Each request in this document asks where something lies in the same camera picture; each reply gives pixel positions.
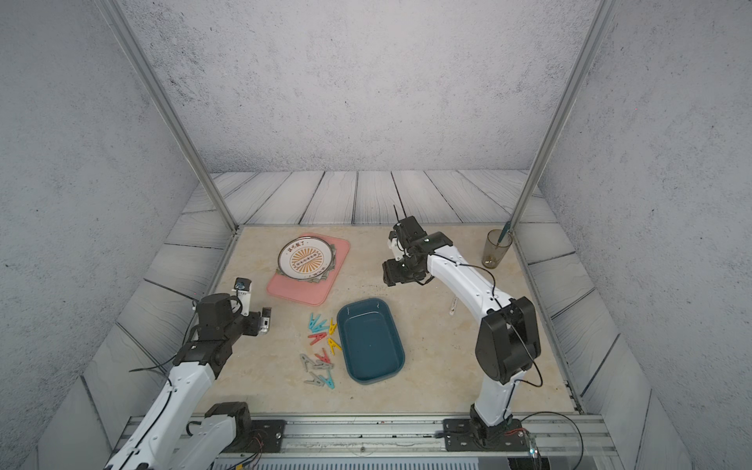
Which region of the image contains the cyan clothespin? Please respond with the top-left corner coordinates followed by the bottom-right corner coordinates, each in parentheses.
top-left (311, 320), bottom-right (329, 334)
top-left (309, 313), bottom-right (319, 332)
top-left (324, 370), bottom-right (335, 390)

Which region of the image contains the red clothespin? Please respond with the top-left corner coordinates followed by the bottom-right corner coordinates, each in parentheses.
top-left (307, 332), bottom-right (328, 346)
top-left (315, 349), bottom-right (332, 364)

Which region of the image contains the teal storage box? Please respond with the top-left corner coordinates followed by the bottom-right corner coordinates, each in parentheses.
top-left (337, 298), bottom-right (405, 385)

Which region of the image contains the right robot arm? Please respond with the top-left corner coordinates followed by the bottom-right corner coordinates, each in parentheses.
top-left (382, 224), bottom-right (541, 444)

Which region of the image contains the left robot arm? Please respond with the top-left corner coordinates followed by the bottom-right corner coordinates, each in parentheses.
top-left (105, 293), bottom-right (272, 469)

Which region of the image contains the pink plastic tray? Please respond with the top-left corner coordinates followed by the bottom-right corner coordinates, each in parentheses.
top-left (266, 233), bottom-right (351, 307)

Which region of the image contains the metal fork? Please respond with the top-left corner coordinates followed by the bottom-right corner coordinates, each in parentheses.
top-left (448, 297), bottom-right (458, 316)

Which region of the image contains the white plate orange sunburst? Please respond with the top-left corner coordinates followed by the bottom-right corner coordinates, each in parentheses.
top-left (277, 236), bottom-right (331, 282)

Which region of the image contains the olive drinking glass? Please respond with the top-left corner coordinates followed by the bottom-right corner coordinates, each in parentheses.
top-left (482, 229), bottom-right (512, 269)

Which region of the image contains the teal straw in glass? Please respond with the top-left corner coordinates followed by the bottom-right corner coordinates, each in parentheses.
top-left (497, 221), bottom-right (511, 245)

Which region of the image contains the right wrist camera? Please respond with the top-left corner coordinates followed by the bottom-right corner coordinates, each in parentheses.
top-left (389, 215), bottom-right (428, 251)

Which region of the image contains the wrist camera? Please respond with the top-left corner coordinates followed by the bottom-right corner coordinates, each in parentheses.
top-left (389, 215), bottom-right (428, 251)
top-left (234, 277), bottom-right (252, 316)

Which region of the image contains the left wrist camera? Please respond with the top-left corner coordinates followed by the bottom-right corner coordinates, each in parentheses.
top-left (234, 277), bottom-right (252, 316)

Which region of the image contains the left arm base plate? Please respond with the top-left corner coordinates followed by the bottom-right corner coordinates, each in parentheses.
top-left (222, 419), bottom-right (287, 454)

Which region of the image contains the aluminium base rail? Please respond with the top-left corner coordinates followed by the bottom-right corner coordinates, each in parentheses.
top-left (105, 413), bottom-right (624, 470)

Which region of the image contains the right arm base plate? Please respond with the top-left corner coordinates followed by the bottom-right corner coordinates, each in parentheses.
top-left (441, 418), bottom-right (531, 452)

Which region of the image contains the right aluminium frame post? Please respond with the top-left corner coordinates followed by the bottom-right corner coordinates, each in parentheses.
top-left (507, 0), bottom-right (619, 231)

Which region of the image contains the aluminium frame post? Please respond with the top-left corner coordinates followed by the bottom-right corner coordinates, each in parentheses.
top-left (507, 0), bottom-right (619, 231)
top-left (96, 0), bottom-right (239, 234)

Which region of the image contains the left aluminium frame post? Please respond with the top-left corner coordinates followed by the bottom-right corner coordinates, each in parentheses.
top-left (96, 0), bottom-right (239, 234)

